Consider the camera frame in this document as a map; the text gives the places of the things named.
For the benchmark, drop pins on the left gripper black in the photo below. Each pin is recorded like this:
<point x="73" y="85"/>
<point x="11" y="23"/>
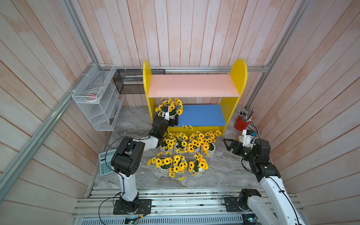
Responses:
<point x="171" y="123"/>

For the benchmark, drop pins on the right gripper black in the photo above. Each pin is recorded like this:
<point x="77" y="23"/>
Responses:
<point x="239" y="146"/>

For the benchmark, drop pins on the sunflower pot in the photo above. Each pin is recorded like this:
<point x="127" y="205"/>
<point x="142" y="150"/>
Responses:
<point x="162" y="161"/>
<point x="195" y="142"/>
<point x="179" y="165"/>
<point x="168" y="143"/>
<point x="183" y="140"/>
<point x="198" y="166"/>
<point x="208" y="142"/>
<point x="174" y="107"/>

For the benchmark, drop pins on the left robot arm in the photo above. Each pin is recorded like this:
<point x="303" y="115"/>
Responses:
<point x="126" y="161"/>

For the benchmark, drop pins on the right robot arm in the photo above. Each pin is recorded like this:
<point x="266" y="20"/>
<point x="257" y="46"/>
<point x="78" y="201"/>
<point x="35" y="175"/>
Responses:
<point x="258" y="157"/>

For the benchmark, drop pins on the yellow alarm clock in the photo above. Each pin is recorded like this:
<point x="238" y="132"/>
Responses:
<point x="241" y="138"/>

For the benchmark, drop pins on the red pencil cup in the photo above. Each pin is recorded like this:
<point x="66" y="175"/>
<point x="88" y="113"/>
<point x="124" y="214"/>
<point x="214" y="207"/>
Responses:
<point x="244" y="119"/>

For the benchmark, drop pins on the yellow shelf unit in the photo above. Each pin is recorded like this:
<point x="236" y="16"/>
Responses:
<point x="198" y="118"/>

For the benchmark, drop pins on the light blue calculator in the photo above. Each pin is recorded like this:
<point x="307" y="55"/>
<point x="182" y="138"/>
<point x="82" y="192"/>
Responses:
<point x="105" y="167"/>

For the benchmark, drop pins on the tape roll in rack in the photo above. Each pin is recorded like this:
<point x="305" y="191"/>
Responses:
<point x="93" y="96"/>

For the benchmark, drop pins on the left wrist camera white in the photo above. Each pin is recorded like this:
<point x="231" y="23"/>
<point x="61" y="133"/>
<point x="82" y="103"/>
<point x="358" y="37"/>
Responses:
<point x="165" y="113"/>

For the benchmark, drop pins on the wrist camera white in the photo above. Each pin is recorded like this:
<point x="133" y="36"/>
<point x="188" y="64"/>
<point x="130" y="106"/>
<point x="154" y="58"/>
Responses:
<point x="248" y="138"/>
<point x="165" y="113"/>

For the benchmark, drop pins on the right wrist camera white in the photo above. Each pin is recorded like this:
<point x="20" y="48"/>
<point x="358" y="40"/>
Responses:
<point x="248" y="138"/>

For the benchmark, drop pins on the black wire basket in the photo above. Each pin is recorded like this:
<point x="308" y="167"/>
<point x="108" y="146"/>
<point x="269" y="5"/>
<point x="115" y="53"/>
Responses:
<point x="129" y="81"/>

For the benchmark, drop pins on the white wire mesh rack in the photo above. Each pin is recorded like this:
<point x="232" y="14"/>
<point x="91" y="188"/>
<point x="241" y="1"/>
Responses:
<point x="103" y="114"/>

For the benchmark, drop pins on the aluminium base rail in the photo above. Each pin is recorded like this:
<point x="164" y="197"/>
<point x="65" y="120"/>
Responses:
<point x="170" y="206"/>

